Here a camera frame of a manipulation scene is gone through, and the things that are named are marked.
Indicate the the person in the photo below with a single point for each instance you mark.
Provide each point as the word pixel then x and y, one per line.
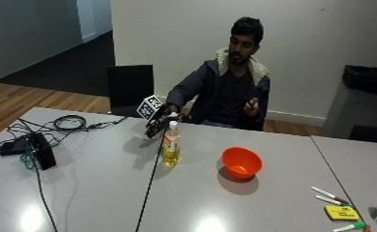
pixel 233 93

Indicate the yellow liquid plastic bottle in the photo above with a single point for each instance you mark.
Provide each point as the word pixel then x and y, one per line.
pixel 170 144

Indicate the white marker cube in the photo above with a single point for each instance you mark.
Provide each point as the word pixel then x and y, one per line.
pixel 149 106

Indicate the black office chair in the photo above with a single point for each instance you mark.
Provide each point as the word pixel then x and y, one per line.
pixel 129 90

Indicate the orange plastic bowl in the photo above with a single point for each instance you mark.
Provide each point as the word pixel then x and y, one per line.
pixel 241 162

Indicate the grey bin with black bag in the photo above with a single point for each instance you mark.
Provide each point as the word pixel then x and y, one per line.
pixel 358 100

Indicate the black chair back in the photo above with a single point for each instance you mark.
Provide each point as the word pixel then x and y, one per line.
pixel 370 134

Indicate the black electronics box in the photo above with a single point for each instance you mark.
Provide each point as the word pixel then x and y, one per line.
pixel 29 149

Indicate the red capped white marker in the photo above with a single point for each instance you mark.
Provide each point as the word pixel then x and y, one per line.
pixel 330 194

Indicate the green capped white marker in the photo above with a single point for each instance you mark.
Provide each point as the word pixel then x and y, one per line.
pixel 332 201
pixel 349 226

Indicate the yellow whiteboard eraser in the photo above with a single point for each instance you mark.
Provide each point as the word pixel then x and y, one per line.
pixel 341 213

